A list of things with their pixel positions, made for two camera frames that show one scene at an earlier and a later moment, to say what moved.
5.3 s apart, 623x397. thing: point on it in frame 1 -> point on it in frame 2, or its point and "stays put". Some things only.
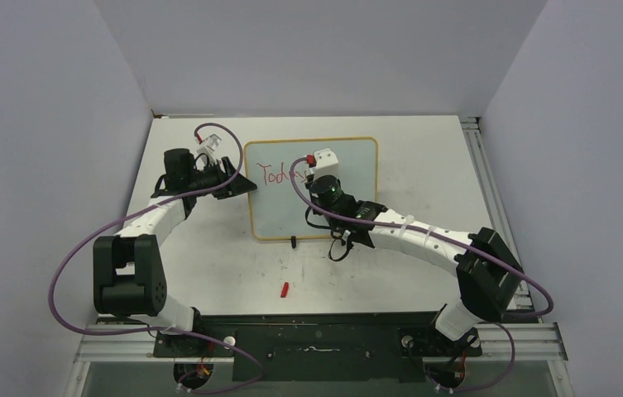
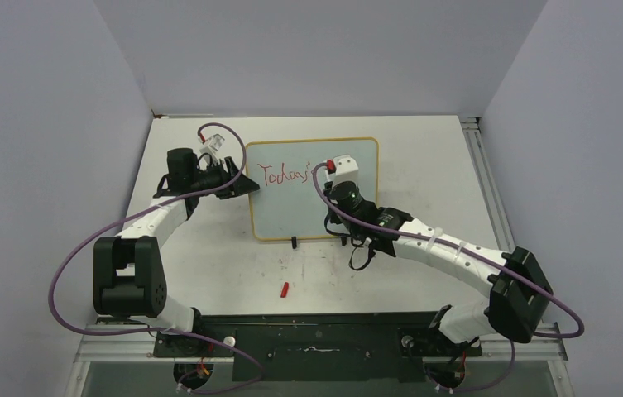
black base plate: x=324 y=346 stays put
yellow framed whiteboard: x=275 y=210 stays put
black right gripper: x=310 y=176 -> x=327 y=185
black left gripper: x=237 y=184 stays put
